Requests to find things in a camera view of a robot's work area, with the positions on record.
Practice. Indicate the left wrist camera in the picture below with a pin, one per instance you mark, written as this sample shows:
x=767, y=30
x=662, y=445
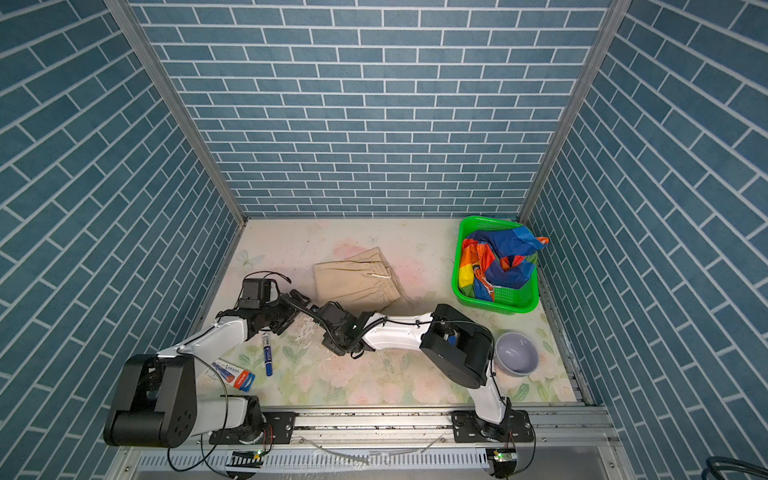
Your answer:
x=257, y=293

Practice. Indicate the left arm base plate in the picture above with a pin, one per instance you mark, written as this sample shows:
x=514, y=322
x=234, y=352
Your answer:
x=268, y=428

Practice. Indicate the aluminium front rail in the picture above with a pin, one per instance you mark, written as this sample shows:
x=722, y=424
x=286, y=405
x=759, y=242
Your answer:
x=570, y=442

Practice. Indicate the grey bowl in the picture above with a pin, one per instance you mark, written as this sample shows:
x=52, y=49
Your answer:
x=515, y=354

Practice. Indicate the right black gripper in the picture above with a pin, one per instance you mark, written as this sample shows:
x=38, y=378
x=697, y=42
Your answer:
x=328, y=342

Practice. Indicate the green plastic basket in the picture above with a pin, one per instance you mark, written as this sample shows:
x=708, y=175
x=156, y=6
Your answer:
x=508, y=301

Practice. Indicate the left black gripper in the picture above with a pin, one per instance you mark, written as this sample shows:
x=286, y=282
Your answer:
x=291, y=308

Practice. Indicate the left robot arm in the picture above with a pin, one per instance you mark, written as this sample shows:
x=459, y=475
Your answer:
x=157, y=403

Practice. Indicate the multicolour shorts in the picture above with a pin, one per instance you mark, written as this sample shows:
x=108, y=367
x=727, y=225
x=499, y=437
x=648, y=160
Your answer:
x=497, y=259

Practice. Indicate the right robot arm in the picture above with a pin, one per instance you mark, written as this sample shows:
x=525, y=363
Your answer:
x=460, y=348

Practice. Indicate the blue marker pen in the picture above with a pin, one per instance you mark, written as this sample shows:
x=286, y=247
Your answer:
x=267, y=354

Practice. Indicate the beige shorts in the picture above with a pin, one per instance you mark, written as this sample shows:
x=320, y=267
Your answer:
x=364, y=282

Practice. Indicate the white cable tie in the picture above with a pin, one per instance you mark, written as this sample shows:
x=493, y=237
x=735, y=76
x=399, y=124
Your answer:
x=364, y=456

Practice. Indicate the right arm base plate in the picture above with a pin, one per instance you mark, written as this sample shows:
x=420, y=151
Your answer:
x=469, y=428

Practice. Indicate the red blue small packet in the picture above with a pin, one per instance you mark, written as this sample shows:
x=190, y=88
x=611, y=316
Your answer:
x=239, y=378

